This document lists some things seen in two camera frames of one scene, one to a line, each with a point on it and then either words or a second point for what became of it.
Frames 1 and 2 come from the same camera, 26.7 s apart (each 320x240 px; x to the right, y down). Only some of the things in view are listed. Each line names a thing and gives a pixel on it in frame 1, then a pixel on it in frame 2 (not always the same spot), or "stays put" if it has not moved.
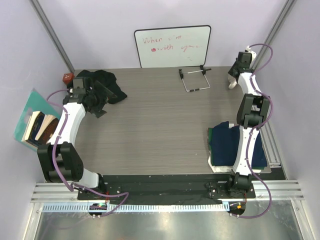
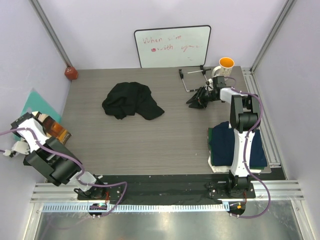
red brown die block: x=68 y=78 -> x=71 y=73
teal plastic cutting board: x=35 y=102 stays put
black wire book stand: x=181 y=74 stays put
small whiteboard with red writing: x=173 y=47 stays put
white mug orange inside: x=232 y=80 -> x=226 y=64
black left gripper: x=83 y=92 -> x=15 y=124
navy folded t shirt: x=225 y=146 stays put
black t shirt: x=108 y=79 -> x=131 y=98
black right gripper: x=230 y=71 -> x=199 y=102
